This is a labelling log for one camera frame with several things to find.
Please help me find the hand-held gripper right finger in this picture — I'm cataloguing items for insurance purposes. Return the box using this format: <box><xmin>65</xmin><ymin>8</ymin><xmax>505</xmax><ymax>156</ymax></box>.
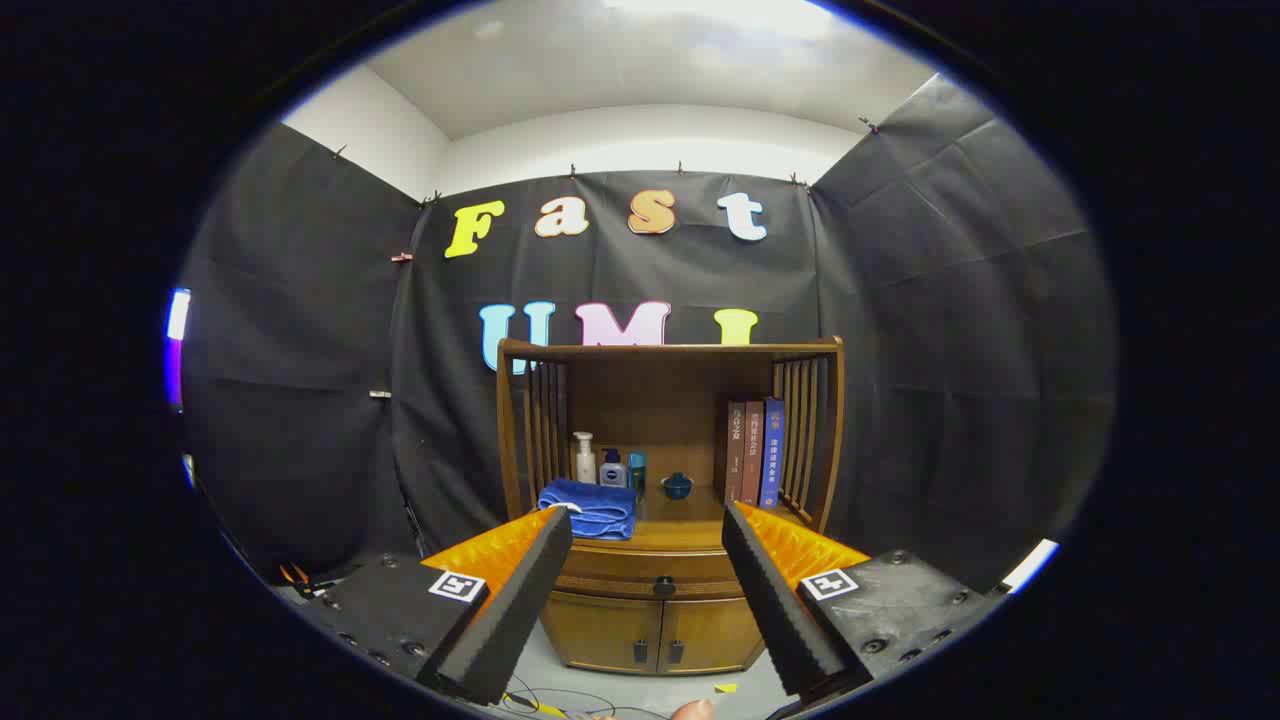
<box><xmin>721</xmin><ymin>500</ymin><xmax>1001</xmax><ymax>701</ymax></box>

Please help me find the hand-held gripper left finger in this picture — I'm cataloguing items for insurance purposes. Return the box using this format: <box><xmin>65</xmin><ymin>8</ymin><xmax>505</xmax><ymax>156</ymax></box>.
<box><xmin>300</xmin><ymin>505</ymin><xmax>574</xmax><ymax>706</ymax></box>

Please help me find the wooden drawer with black knob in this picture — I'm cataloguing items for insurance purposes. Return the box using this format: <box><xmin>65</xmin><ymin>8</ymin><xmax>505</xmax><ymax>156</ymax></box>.
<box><xmin>555</xmin><ymin>545</ymin><xmax>746</xmax><ymax>601</ymax></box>

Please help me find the wooden cabinet door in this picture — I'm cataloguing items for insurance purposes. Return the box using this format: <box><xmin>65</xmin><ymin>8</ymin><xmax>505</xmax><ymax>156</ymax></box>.
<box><xmin>540</xmin><ymin>590</ymin><xmax>666</xmax><ymax>673</ymax></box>
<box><xmin>658</xmin><ymin>597</ymin><xmax>766</xmax><ymax>673</ymax></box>

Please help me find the wooden countertop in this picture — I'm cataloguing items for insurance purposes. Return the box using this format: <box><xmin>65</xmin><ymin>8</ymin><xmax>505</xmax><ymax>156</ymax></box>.
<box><xmin>540</xmin><ymin>488</ymin><xmax>811</xmax><ymax>553</ymax></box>

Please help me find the wooden cabinet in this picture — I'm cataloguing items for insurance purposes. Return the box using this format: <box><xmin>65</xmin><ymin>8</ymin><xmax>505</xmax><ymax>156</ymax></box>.
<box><xmin>496</xmin><ymin>336</ymin><xmax>846</xmax><ymax>677</ymax></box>

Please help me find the folded blue towel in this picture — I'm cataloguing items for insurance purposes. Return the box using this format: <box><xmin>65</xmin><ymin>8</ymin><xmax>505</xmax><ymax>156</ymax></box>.
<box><xmin>538</xmin><ymin>478</ymin><xmax>638</xmax><ymax>542</ymax></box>

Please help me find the reddish brown book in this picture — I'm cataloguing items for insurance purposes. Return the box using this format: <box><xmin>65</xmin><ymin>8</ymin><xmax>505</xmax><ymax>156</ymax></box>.
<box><xmin>741</xmin><ymin>401</ymin><xmax>766</xmax><ymax>507</ymax></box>

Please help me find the blue book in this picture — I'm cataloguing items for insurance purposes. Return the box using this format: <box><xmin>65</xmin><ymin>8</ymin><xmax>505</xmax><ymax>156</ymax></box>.
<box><xmin>760</xmin><ymin>397</ymin><xmax>786</xmax><ymax>509</ymax></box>

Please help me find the dark brown book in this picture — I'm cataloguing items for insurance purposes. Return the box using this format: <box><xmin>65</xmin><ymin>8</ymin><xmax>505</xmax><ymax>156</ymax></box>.
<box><xmin>714</xmin><ymin>402</ymin><xmax>747</xmax><ymax>506</ymax></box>

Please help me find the thin black floor cable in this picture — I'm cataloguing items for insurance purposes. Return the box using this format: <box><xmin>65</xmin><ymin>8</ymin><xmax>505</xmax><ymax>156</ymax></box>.
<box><xmin>500</xmin><ymin>686</ymin><xmax>616</xmax><ymax>719</ymax></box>

